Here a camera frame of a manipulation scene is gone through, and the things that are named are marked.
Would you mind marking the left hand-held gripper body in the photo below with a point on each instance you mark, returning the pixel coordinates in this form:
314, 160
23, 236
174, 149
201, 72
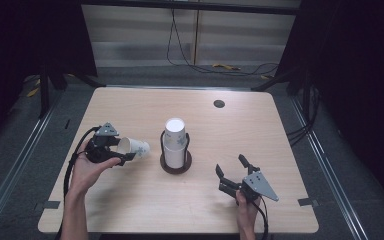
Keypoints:
98, 150

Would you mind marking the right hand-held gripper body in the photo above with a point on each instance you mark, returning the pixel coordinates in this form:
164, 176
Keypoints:
258, 185

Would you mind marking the white floral paper cup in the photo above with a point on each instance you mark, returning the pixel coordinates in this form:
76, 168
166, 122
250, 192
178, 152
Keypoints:
136, 148

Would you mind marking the stack of white paper cups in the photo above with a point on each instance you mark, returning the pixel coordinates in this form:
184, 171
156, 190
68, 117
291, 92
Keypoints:
175, 140

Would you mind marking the person's left hand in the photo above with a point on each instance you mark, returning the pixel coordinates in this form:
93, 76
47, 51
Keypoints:
85, 173

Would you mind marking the person's right hand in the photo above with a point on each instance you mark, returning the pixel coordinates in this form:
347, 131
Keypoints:
246, 213

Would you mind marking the grey tape piece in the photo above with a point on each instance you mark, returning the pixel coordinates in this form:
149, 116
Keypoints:
307, 201
48, 205

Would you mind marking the dark round table grommet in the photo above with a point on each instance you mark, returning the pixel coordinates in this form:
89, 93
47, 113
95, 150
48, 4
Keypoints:
219, 103

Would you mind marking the black metal stand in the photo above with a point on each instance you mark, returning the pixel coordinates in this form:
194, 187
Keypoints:
306, 100
44, 93

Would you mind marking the yellow tape strip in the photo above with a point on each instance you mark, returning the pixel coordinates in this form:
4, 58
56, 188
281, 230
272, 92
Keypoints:
32, 92
226, 66
265, 77

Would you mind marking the dark curtain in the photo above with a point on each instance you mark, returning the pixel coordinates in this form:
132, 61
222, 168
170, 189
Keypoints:
360, 83
20, 40

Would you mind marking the black overhead beam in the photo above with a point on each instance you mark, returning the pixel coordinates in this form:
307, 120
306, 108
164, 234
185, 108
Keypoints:
193, 6

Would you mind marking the metal floor rail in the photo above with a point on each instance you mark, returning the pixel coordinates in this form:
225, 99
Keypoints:
326, 166
16, 166

